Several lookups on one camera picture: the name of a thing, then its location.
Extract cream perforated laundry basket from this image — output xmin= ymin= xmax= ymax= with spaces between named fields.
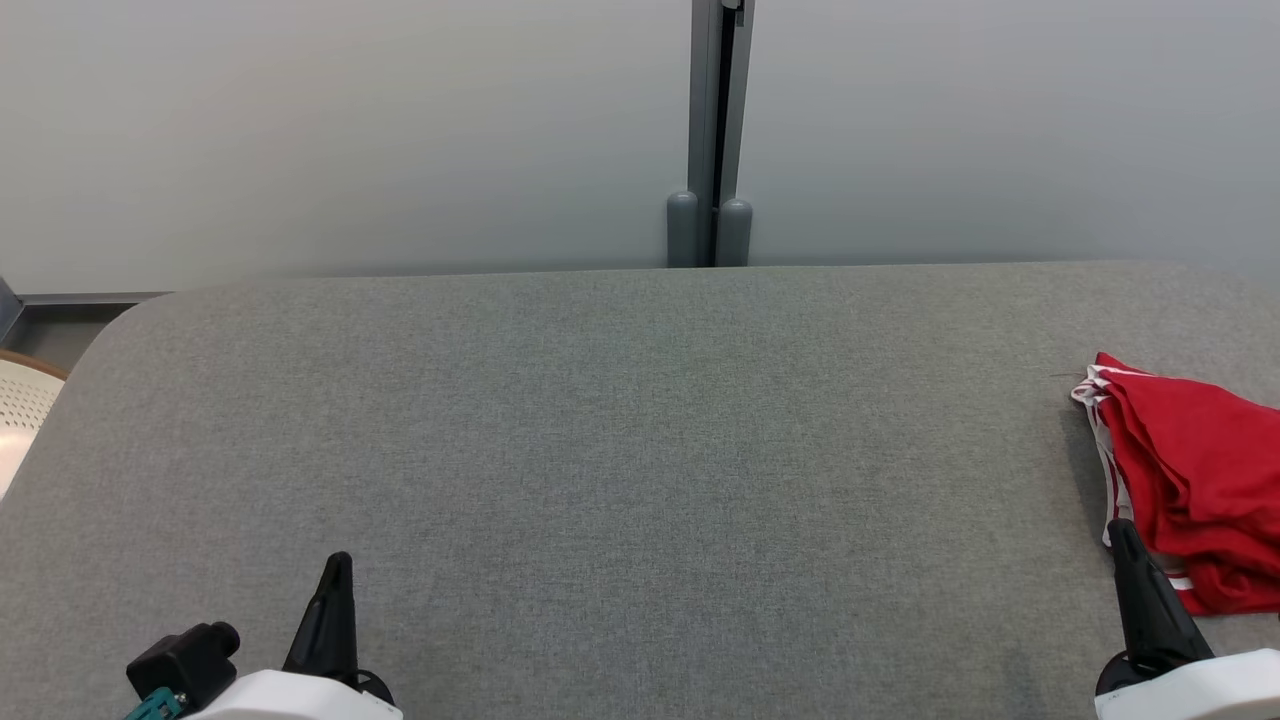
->
xmin=0 ymin=349 xmax=70 ymax=498

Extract teal left camera cable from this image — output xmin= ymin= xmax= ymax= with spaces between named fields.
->
xmin=121 ymin=687 xmax=188 ymax=720

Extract grey fabric sofa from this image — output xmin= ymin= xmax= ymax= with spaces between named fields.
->
xmin=0 ymin=259 xmax=1280 ymax=720

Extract grey partition end post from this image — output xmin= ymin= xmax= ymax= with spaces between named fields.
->
xmin=0 ymin=274 xmax=27 ymax=347

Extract black left camera plug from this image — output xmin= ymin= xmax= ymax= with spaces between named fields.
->
xmin=126 ymin=621 xmax=242 ymax=714

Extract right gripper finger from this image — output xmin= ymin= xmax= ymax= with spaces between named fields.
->
xmin=1106 ymin=518 xmax=1217 ymax=674

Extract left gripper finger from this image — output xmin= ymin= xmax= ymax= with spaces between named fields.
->
xmin=282 ymin=551 xmax=359 ymax=684

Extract red shorts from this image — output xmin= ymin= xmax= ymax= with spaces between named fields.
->
xmin=1071 ymin=351 xmax=1280 ymax=567

